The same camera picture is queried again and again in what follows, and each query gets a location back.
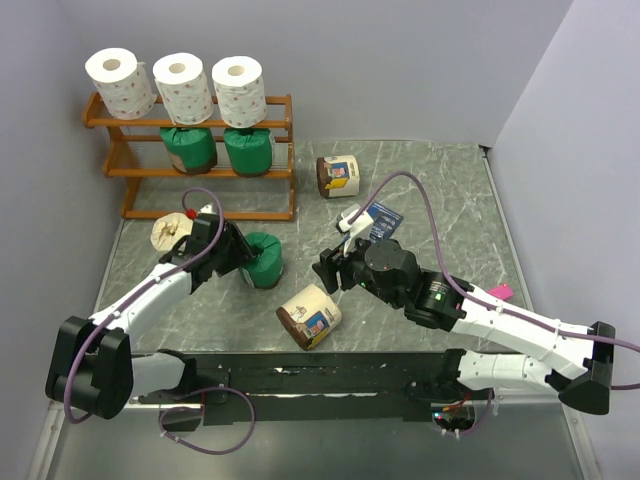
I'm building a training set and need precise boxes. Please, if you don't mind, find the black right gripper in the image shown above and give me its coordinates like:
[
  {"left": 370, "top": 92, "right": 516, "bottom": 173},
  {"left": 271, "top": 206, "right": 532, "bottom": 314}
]
[{"left": 311, "top": 230, "right": 405, "bottom": 309}]

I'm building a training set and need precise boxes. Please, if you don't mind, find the green roll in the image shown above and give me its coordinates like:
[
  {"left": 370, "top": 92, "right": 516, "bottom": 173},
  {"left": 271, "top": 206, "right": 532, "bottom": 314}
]
[
  {"left": 160, "top": 127, "right": 218, "bottom": 175},
  {"left": 223, "top": 128, "right": 274, "bottom": 177},
  {"left": 239, "top": 232, "right": 283, "bottom": 290}
]

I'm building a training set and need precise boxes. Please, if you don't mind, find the cream roll front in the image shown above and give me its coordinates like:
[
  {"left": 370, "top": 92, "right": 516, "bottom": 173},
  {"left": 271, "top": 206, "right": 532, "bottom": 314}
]
[{"left": 276, "top": 284, "right": 342, "bottom": 351}]

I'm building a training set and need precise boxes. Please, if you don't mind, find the cream roll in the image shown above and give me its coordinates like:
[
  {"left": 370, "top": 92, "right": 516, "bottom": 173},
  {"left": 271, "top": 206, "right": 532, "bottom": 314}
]
[
  {"left": 276, "top": 284, "right": 342, "bottom": 351},
  {"left": 150, "top": 212, "right": 193, "bottom": 253}
]

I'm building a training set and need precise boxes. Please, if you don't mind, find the cartoon roll back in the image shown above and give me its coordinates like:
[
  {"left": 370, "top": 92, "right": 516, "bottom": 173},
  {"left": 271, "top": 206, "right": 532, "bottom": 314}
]
[{"left": 316, "top": 155, "right": 361, "bottom": 199}]

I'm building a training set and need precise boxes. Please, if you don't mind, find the white dotted roll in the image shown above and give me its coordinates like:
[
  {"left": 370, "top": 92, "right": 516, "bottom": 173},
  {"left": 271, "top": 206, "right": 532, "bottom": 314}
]
[
  {"left": 211, "top": 56, "right": 267, "bottom": 129},
  {"left": 152, "top": 53, "right": 214, "bottom": 126},
  {"left": 85, "top": 48, "right": 156, "bottom": 120}
]

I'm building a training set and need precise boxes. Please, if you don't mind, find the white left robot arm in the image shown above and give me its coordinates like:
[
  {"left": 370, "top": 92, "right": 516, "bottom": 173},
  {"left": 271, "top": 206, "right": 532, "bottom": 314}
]
[{"left": 45, "top": 213, "right": 259, "bottom": 423}]

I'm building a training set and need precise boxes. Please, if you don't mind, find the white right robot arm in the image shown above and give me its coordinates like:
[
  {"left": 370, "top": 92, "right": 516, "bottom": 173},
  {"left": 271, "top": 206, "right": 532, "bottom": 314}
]
[{"left": 312, "top": 240, "right": 615, "bottom": 415}]

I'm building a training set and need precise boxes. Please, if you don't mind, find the orange wooden shelf rack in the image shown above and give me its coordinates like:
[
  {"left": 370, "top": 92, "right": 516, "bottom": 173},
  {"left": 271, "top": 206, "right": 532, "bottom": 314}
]
[{"left": 82, "top": 92, "right": 296, "bottom": 221}]

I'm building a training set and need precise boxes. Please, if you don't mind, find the blue razor blister pack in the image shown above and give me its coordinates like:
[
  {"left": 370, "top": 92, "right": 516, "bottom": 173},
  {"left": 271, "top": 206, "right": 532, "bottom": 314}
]
[{"left": 367, "top": 201, "right": 404, "bottom": 243}]

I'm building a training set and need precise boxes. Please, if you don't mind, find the pink small box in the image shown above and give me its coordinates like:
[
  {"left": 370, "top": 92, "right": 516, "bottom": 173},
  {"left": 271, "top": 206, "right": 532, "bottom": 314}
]
[{"left": 488, "top": 283, "right": 514, "bottom": 301}]

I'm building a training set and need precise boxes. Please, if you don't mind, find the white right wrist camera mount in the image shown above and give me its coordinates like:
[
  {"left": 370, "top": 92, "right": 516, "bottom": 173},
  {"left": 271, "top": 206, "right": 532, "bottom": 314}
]
[{"left": 336, "top": 204, "right": 374, "bottom": 257}]

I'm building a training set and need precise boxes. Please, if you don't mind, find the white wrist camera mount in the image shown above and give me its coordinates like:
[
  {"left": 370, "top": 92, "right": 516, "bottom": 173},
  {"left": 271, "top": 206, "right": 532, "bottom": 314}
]
[
  {"left": 336, "top": 204, "right": 374, "bottom": 257},
  {"left": 184, "top": 204, "right": 217, "bottom": 221}
]

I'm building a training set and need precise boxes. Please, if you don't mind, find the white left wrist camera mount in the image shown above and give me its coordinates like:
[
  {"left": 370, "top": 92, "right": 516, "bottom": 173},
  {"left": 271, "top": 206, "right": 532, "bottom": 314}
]
[{"left": 184, "top": 204, "right": 217, "bottom": 221}]

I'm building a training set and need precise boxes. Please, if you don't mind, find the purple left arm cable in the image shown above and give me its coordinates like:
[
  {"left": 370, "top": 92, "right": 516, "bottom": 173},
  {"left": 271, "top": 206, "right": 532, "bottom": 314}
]
[{"left": 64, "top": 187, "right": 225, "bottom": 425}]

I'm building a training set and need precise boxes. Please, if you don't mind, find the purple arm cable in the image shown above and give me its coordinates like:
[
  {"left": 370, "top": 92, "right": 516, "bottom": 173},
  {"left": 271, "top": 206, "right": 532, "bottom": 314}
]
[
  {"left": 64, "top": 187, "right": 225, "bottom": 425},
  {"left": 352, "top": 171, "right": 640, "bottom": 390}
]

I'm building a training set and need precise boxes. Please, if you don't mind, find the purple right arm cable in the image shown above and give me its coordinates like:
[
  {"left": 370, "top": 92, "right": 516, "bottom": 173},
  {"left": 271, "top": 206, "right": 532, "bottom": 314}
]
[{"left": 352, "top": 171, "right": 640, "bottom": 390}]

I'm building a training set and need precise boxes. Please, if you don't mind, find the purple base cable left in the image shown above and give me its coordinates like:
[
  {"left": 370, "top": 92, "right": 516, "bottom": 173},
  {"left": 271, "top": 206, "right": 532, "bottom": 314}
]
[{"left": 158, "top": 387, "right": 256, "bottom": 456}]

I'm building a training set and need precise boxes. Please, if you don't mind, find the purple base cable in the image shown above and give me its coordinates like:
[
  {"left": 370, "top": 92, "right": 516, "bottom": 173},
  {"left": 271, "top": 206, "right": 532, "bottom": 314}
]
[
  {"left": 158, "top": 387, "right": 256, "bottom": 456},
  {"left": 439, "top": 392, "right": 499, "bottom": 441}
]

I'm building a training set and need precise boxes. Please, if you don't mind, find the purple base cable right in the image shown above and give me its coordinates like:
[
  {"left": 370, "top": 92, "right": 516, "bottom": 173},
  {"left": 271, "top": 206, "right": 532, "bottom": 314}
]
[{"left": 439, "top": 392, "right": 499, "bottom": 441}]

